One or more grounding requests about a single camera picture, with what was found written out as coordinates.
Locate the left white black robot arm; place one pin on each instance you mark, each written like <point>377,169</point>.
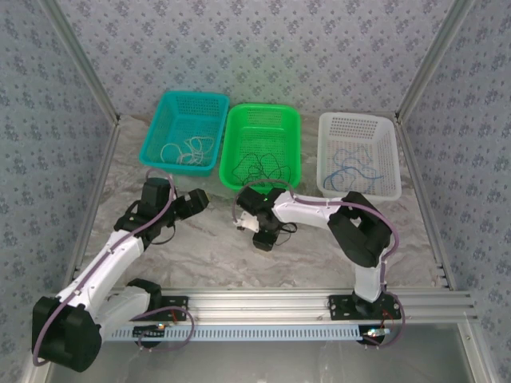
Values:
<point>112,259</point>

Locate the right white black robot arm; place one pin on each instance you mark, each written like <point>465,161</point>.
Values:
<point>307,211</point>

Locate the teal perforated plastic basket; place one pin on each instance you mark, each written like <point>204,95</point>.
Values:
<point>183,131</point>

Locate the green perforated plastic basket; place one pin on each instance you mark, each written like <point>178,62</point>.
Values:
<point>263,135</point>

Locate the small black circuit board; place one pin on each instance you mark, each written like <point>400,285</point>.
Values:
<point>149,331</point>
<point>375,334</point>

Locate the white perforated plastic basket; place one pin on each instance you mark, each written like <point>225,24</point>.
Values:
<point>359,135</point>

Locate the grey metal lower panel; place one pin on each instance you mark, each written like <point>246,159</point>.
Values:
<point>259,363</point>

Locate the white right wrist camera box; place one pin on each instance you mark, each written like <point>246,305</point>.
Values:
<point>247,222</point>

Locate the aluminium table side rail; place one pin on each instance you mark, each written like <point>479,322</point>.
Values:
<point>415,167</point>
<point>104,167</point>

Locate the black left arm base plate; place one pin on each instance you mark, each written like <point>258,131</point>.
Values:
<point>179,305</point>

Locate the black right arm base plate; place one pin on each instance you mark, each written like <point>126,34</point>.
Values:
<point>339,307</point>

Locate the aluminium frame post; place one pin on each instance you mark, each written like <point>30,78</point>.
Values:
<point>81,60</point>
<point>433,60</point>

